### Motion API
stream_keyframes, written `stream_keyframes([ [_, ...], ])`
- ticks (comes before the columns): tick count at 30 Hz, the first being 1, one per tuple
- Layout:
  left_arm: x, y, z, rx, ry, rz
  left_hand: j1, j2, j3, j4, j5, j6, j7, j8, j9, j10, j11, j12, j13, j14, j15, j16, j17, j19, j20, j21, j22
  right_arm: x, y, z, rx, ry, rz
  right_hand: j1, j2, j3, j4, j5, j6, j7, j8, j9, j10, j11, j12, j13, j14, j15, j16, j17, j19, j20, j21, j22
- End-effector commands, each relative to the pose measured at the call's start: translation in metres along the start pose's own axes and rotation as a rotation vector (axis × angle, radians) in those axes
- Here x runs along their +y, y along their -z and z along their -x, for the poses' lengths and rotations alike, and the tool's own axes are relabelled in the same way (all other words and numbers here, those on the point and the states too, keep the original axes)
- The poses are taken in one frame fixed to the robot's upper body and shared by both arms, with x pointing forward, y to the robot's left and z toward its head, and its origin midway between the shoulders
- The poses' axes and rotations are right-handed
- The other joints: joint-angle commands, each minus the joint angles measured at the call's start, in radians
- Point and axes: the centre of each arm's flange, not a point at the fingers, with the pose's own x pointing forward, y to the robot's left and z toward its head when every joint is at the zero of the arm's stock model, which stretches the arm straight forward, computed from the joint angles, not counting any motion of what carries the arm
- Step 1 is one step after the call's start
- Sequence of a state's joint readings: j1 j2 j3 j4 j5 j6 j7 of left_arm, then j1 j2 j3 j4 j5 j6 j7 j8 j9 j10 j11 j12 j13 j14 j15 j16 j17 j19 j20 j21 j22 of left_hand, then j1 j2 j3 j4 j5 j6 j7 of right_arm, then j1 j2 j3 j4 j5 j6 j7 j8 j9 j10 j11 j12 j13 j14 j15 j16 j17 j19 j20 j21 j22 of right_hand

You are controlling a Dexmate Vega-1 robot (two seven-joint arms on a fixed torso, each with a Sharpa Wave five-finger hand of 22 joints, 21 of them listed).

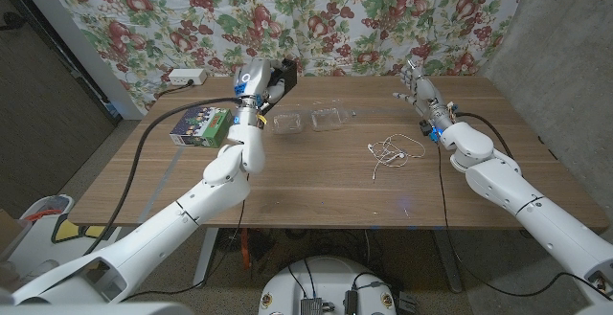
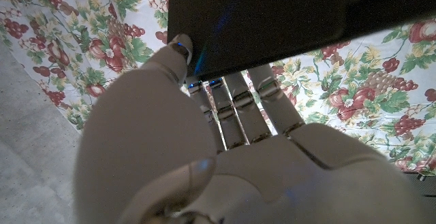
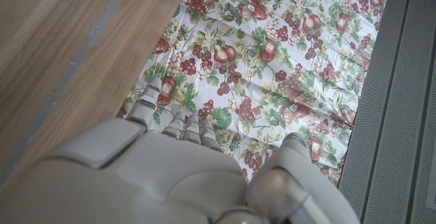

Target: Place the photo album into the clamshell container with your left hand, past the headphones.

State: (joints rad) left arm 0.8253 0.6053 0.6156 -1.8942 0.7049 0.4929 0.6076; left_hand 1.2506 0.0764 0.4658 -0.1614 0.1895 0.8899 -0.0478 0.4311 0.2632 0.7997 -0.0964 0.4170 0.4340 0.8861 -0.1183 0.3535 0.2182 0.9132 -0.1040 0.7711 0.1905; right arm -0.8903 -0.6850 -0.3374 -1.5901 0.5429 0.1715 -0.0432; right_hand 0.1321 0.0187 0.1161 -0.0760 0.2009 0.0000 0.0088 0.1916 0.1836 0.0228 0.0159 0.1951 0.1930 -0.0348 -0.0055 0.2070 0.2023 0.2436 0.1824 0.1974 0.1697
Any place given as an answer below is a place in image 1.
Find floral fruit print backdrop cloth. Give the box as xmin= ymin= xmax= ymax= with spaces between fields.
xmin=40 ymin=0 xmax=533 ymax=113

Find white plastic bin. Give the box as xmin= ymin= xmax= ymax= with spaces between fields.
xmin=18 ymin=193 xmax=76 ymax=225

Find white table leg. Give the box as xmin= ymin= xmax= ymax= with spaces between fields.
xmin=193 ymin=227 xmax=220 ymax=289

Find white power strip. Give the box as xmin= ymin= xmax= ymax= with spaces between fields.
xmin=168 ymin=68 xmax=209 ymax=87

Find white wired earphones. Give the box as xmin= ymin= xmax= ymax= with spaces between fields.
xmin=367 ymin=133 xmax=426 ymax=181

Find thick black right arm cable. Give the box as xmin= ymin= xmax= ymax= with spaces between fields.
xmin=454 ymin=111 xmax=516 ymax=161

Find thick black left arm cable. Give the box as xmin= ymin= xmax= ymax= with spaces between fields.
xmin=83 ymin=96 xmax=243 ymax=257

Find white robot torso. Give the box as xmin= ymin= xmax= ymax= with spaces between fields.
xmin=257 ymin=256 xmax=398 ymax=315

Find grey block beside torso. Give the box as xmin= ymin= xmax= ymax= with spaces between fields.
xmin=399 ymin=291 xmax=418 ymax=314

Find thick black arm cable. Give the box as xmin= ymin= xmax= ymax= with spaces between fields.
xmin=454 ymin=111 xmax=516 ymax=161
xmin=83 ymin=96 xmax=243 ymax=257

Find orange strap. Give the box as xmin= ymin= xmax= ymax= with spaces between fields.
xmin=240 ymin=228 xmax=253 ymax=269

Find black electronics module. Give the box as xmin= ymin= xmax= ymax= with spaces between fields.
xmin=344 ymin=289 xmax=359 ymax=315

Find black device under table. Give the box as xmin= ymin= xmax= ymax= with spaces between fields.
xmin=215 ymin=228 xmax=279 ymax=259

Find grey table leg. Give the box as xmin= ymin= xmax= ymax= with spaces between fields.
xmin=433 ymin=228 xmax=464 ymax=293

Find clear plastic clamshell container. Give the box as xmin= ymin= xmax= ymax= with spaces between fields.
xmin=270 ymin=105 xmax=353 ymax=137

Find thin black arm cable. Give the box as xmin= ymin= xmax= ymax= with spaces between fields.
xmin=122 ymin=199 xmax=248 ymax=303
xmin=436 ymin=143 xmax=607 ymax=299

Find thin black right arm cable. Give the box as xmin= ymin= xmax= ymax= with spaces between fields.
xmin=436 ymin=143 xmax=607 ymax=299

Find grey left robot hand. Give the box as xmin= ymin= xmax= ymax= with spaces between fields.
xmin=231 ymin=56 xmax=288 ymax=113

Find green puzzle box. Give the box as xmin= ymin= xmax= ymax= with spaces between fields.
xmin=169 ymin=105 xmax=235 ymax=149

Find black power strip cord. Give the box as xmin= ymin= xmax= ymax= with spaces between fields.
xmin=153 ymin=80 xmax=195 ymax=101

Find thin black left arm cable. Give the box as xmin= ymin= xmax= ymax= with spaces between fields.
xmin=122 ymin=199 xmax=248 ymax=303

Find yellow black pad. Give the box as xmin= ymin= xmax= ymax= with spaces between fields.
xmin=51 ymin=213 xmax=119 ymax=244

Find grey electronics module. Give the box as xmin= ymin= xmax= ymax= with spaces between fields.
xmin=300 ymin=298 xmax=323 ymax=315

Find orange item in bin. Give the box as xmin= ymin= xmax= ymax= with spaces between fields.
xmin=23 ymin=208 xmax=63 ymax=222

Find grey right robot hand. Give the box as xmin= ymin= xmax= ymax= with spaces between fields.
xmin=392 ymin=59 xmax=454 ymax=132

